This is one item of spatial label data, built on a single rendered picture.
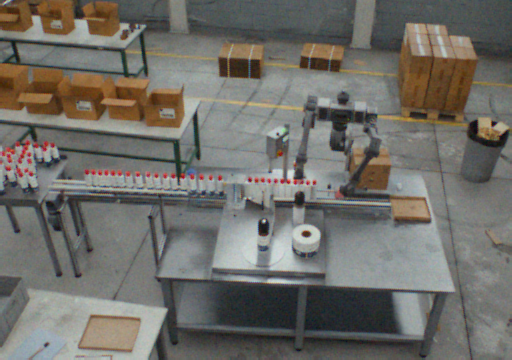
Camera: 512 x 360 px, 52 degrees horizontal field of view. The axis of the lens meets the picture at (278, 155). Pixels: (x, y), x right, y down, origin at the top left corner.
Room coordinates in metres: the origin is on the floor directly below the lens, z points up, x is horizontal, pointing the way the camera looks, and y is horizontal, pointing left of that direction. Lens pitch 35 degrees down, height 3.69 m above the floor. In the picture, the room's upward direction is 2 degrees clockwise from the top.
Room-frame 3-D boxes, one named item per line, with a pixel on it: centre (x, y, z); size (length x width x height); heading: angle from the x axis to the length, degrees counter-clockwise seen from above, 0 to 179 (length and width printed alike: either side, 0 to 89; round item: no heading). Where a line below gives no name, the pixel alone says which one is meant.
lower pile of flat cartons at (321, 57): (7.76, -0.65, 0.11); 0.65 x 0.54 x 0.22; 79
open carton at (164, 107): (4.67, 1.17, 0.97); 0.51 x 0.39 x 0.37; 178
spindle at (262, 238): (2.73, 0.09, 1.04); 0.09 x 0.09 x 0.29
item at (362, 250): (3.13, -0.22, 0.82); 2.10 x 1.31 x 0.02; 88
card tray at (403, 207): (3.30, -1.10, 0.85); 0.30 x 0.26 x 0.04; 88
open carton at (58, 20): (6.89, 3.09, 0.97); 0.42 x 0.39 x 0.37; 170
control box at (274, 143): (3.42, 0.00, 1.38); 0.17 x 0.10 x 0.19; 143
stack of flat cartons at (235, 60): (7.43, 0.60, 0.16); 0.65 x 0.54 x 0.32; 87
